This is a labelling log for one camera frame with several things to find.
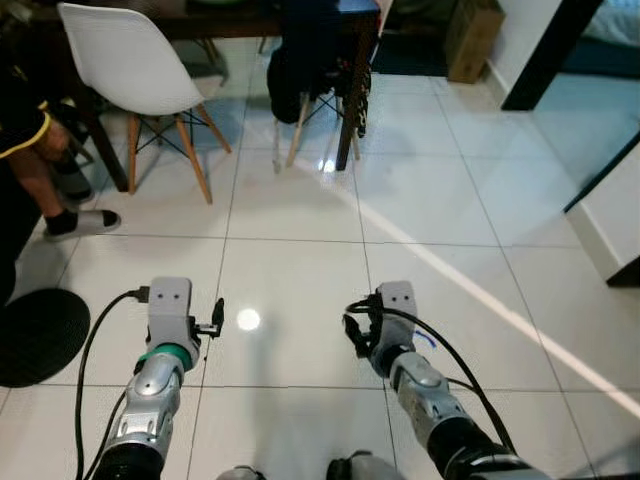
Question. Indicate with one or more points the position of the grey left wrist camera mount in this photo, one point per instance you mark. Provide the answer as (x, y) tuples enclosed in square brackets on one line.
[(170, 310)]

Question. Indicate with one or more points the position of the white plastic shell chair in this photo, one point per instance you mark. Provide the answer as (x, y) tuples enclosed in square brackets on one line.
[(130, 60)]

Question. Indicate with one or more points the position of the black round mat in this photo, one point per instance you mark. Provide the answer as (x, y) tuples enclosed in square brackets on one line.
[(40, 338)]

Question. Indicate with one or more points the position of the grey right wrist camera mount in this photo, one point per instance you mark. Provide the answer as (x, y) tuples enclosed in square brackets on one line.
[(398, 312)]

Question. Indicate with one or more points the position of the large brown cardboard box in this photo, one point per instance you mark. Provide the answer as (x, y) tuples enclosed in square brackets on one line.
[(475, 40)]

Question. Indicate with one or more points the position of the person in black clothes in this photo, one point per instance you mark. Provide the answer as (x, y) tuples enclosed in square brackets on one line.
[(20, 150)]

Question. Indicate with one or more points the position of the black door frame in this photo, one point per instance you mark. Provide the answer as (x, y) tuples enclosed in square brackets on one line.
[(545, 55)]

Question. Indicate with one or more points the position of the navy knit sweater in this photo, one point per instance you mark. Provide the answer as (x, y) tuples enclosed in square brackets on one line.
[(305, 60)]

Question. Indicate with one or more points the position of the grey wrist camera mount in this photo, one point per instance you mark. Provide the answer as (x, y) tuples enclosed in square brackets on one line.
[(170, 310), (398, 312)]

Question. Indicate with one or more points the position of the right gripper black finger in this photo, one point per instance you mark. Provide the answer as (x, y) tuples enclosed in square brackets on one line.
[(350, 330)]

